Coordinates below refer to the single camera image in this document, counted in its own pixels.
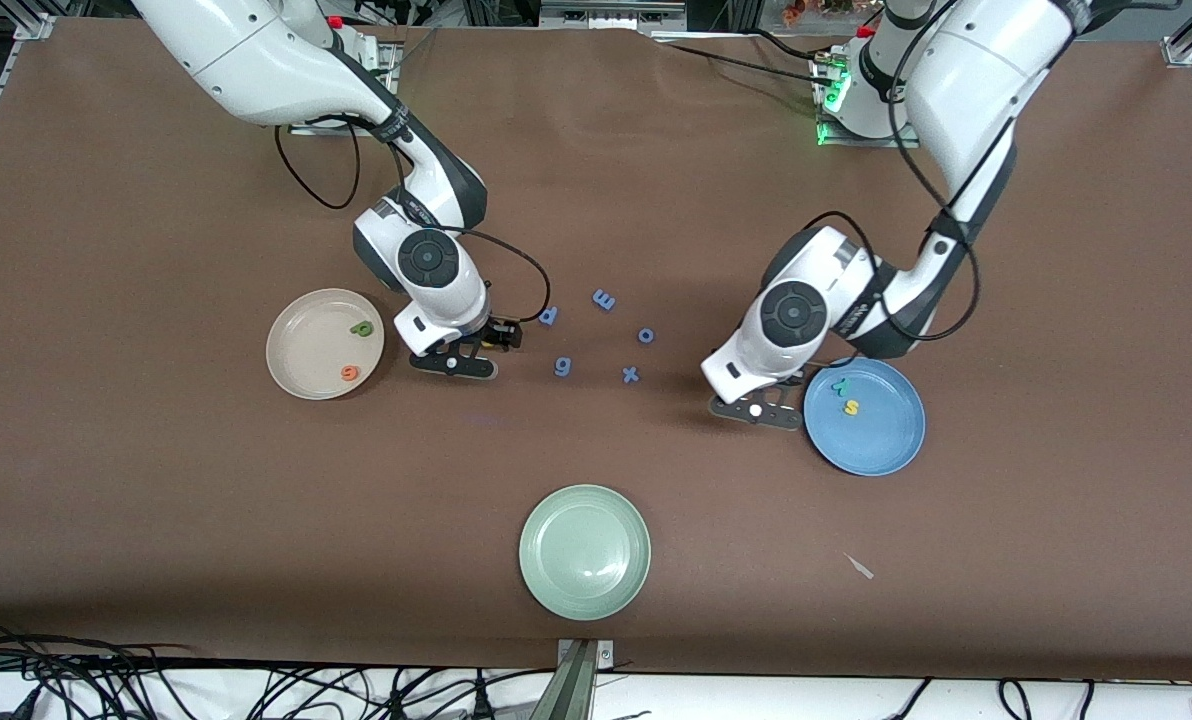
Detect blue round plate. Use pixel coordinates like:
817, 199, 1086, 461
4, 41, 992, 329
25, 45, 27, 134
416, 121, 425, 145
803, 357, 927, 477

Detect beige brown round plate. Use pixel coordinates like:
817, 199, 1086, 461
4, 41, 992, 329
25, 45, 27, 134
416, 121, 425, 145
265, 288, 386, 401

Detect pale green round plate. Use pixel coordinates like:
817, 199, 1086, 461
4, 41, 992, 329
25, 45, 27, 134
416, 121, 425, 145
518, 484, 652, 622

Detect grey metal box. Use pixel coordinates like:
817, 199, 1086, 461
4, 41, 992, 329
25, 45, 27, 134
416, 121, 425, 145
541, 0, 687, 29

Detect brown table cover sheet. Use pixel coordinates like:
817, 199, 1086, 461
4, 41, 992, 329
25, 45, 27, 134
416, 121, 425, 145
0, 15, 1192, 681

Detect orange artificial flowers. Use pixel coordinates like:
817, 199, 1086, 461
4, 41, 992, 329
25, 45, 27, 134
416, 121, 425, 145
781, 0, 862, 23

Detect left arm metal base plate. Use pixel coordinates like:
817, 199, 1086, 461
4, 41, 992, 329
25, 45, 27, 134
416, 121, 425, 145
814, 50, 923, 150

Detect black base power cable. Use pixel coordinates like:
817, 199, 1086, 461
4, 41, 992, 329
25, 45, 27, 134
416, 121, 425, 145
653, 40, 832, 89
744, 28, 845, 67

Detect grey metal camera bracket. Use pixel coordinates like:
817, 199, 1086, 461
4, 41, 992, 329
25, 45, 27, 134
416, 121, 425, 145
556, 639, 615, 720

